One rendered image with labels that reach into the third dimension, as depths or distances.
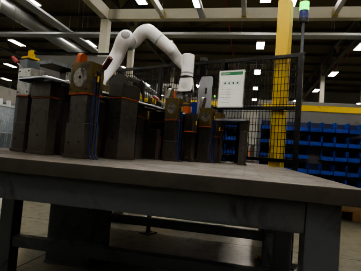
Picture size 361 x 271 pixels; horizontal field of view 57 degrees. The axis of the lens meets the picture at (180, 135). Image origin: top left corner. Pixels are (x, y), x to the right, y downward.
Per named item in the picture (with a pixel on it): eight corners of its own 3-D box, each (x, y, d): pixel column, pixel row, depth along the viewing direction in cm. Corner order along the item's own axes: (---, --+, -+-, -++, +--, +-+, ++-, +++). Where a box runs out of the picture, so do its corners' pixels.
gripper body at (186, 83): (178, 75, 229) (176, 91, 228) (190, 74, 223) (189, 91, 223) (183, 77, 235) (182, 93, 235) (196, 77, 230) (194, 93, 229)
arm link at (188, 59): (181, 74, 234) (181, 71, 225) (182, 56, 235) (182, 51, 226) (193, 75, 234) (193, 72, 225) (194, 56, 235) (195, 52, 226)
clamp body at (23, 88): (22, 153, 139) (30, 67, 141) (5, 151, 145) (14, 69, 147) (37, 154, 145) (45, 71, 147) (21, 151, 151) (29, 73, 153)
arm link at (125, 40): (100, 100, 232) (95, 96, 216) (86, 91, 232) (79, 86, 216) (139, 41, 235) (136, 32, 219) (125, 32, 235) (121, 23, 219)
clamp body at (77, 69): (86, 160, 118) (95, 59, 120) (60, 157, 126) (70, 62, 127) (103, 161, 126) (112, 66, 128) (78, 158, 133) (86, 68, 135)
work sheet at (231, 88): (242, 107, 264) (245, 69, 265) (216, 107, 276) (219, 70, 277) (243, 107, 266) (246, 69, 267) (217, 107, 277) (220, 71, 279)
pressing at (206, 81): (209, 121, 246) (213, 76, 248) (195, 120, 252) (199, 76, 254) (209, 121, 247) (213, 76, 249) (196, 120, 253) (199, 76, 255)
